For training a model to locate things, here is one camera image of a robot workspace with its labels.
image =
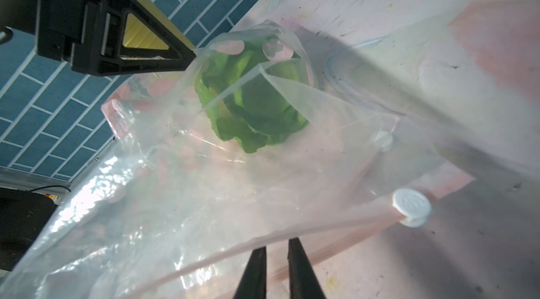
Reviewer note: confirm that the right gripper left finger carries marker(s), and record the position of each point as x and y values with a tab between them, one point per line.
253	284

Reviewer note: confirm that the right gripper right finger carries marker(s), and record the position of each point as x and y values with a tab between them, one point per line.
303	283

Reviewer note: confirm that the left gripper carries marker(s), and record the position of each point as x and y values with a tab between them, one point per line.
108	37

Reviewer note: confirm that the zip-top bag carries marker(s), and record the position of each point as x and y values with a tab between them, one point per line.
467	70
172	211

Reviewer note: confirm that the chinese cabbage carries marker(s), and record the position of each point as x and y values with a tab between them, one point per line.
252	112

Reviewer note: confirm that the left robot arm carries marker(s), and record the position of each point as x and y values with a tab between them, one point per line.
19	15

